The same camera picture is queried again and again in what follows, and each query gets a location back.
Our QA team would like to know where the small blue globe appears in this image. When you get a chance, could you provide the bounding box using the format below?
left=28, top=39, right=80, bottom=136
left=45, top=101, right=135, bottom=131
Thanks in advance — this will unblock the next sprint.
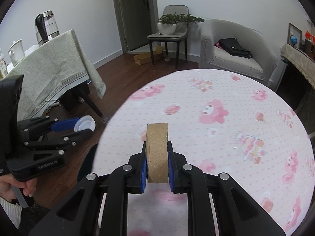
left=289, top=35, right=298, bottom=47

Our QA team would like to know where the black table leg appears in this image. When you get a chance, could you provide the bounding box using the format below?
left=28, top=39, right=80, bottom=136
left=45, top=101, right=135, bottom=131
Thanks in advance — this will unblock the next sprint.
left=80, top=90, right=108, bottom=124

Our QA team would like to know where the white ceramic mug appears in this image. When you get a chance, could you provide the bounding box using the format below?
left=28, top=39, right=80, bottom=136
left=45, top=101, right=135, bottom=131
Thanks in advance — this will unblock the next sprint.
left=8, top=40, right=26, bottom=67

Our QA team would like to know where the person's left hand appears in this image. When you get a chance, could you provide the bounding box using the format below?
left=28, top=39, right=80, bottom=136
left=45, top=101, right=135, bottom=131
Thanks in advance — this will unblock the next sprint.
left=0, top=174, right=37, bottom=202

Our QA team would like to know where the potted green plant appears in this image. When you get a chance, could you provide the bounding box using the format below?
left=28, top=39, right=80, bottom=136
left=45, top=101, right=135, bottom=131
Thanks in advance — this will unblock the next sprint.
left=157, top=12, right=205, bottom=35

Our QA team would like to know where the cardboard box on floor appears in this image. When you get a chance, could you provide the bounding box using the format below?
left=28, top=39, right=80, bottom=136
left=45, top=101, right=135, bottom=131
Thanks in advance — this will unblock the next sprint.
left=133, top=45, right=163, bottom=65

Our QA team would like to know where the beige patterned tablecloth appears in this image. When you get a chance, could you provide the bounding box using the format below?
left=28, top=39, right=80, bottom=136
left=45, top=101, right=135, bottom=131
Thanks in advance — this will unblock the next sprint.
left=7, top=29, right=106, bottom=120

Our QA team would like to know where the beige lace sideboard cloth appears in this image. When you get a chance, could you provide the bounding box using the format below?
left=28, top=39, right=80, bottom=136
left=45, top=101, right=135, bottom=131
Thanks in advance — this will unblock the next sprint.
left=280, top=43, right=315, bottom=89

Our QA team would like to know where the grey door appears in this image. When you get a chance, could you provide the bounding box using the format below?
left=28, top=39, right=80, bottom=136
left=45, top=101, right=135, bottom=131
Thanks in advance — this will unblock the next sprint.
left=113, top=0, right=158, bottom=53

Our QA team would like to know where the white plastic lid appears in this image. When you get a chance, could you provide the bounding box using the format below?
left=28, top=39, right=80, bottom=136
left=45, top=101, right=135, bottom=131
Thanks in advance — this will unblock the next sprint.
left=74, top=115, right=96, bottom=132

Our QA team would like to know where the pink cartoon tablecloth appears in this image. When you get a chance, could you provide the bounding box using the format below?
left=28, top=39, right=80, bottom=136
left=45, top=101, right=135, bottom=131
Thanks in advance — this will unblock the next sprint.
left=92, top=69, right=314, bottom=235

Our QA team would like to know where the spray bottle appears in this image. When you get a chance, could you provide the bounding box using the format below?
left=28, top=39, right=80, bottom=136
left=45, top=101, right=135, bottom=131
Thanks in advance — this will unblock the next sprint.
left=0, top=50, right=7, bottom=77

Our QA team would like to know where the grey armchair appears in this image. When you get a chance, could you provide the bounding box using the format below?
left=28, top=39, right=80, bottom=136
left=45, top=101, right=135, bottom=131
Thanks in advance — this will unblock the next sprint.
left=199, top=19, right=278, bottom=86

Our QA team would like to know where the brown cardboard tape roll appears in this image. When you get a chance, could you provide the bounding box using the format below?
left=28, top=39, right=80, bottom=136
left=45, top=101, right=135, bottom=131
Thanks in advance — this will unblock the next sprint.
left=146, top=123, right=168, bottom=183

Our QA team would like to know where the framed picture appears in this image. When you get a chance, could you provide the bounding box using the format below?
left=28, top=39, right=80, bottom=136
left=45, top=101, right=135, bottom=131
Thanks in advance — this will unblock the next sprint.
left=287, top=23, right=302, bottom=49

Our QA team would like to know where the grey dining chair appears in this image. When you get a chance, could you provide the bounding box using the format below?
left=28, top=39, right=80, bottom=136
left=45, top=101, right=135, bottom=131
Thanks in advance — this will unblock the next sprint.
left=147, top=5, right=189, bottom=69

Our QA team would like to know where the electric glass kettle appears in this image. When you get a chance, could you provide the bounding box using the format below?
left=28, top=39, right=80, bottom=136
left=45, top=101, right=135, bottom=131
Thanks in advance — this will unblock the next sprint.
left=35, top=10, right=59, bottom=46

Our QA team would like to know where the black handbag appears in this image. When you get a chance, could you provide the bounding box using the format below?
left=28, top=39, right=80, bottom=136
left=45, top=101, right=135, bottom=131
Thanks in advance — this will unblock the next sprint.
left=218, top=38, right=253, bottom=59

